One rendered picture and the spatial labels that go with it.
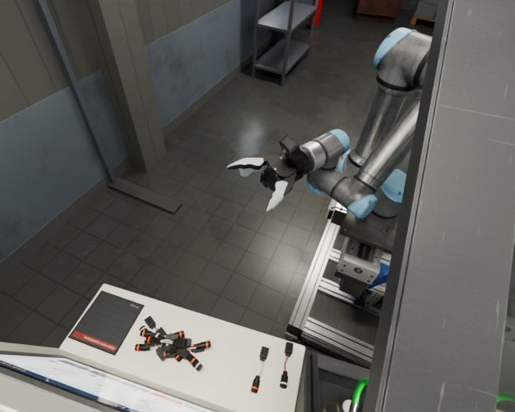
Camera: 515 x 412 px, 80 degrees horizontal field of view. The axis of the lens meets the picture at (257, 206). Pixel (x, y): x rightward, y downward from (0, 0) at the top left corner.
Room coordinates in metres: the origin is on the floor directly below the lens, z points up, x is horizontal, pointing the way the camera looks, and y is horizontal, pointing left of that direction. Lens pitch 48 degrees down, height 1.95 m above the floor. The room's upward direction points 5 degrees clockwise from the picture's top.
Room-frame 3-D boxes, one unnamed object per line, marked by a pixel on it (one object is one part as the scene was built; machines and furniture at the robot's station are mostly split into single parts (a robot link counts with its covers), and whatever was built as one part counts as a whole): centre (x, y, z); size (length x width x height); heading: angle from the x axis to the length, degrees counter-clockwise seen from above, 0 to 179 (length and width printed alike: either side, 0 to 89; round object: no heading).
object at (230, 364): (0.28, 0.18, 0.96); 0.70 x 0.22 x 0.03; 78
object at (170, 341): (0.28, 0.21, 1.01); 0.23 x 0.11 x 0.06; 78
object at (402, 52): (0.89, -0.37, 1.41); 0.15 x 0.12 x 0.55; 43
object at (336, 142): (0.70, -0.18, 1.43); 0.11 x 0.08 x 0.09; 133
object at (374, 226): (0.79, -0.47, 1.09); 0.15 x 0.15 x 0.10
